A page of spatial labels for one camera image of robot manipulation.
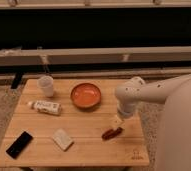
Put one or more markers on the wooden table board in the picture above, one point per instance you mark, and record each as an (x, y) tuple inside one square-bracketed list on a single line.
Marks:
[(84, 127)]

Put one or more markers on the long metal rail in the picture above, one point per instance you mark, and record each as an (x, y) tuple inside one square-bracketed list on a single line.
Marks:
[(94, 55)]

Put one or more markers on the white lying bottle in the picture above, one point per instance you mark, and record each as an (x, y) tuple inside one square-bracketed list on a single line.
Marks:
[(45, 107)]

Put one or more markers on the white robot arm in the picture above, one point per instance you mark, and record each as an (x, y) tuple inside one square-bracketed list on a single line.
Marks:
[(173, 150)]

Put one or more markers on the white plastic cup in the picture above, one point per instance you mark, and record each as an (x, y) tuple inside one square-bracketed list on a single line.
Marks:
[(46, 85)]

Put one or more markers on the black rectangular remote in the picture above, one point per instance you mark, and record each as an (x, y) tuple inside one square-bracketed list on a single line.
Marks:
[(19, 145)]

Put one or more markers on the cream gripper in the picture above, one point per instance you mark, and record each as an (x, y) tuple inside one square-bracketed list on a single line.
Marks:
[(116, 122)]

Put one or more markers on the orange bowl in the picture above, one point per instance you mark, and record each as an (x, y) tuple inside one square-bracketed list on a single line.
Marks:
[(85, 95)]

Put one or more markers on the white sponge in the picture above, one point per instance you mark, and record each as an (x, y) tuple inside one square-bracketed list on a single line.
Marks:
[(62, 139)]

